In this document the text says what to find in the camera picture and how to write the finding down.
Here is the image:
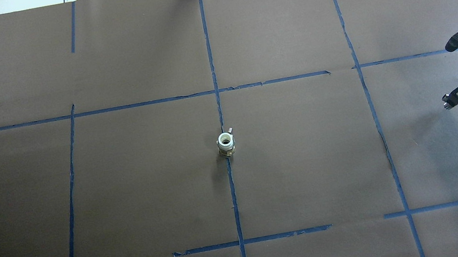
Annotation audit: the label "chrome metal pipe fitting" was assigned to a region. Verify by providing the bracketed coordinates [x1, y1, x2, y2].
[443, 103, 453, 111]

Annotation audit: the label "brown paper table cover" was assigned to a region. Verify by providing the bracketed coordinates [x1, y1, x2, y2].
[0, 0, 458, 257]

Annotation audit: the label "white brass PPR valve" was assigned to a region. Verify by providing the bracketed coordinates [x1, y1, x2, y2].
[216, 127, 236, 158]

